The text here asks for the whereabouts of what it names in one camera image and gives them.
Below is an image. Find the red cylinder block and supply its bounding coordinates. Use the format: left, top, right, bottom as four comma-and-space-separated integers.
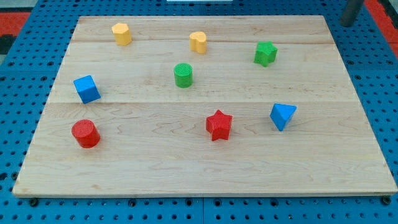
72, 119, 101, 148

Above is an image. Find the wooden board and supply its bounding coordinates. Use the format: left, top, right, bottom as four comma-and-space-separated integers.
13, 16, 397, 198

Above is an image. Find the yellow heart block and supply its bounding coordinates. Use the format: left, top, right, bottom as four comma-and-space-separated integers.
189, 31, 207, 54

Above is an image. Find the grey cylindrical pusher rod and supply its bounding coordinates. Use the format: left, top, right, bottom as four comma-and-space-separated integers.
339, 0, 364, 27

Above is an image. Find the blue cube block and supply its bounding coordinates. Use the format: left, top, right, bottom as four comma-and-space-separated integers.
73, 75, 101, 104

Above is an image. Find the green cylinder block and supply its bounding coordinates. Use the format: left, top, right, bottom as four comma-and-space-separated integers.
174, 63, 193, 88

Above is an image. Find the green star block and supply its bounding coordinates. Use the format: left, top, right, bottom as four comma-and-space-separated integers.
254, 41, 278, 67

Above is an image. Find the red star block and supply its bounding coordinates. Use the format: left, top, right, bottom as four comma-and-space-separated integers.
206, 110, 233, 141

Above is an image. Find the blue triangle block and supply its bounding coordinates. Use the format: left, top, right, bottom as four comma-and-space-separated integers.
270, 103, 297, 131

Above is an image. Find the yellow hexagon block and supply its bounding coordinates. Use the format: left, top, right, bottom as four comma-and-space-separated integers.
111, 23, 132, 45

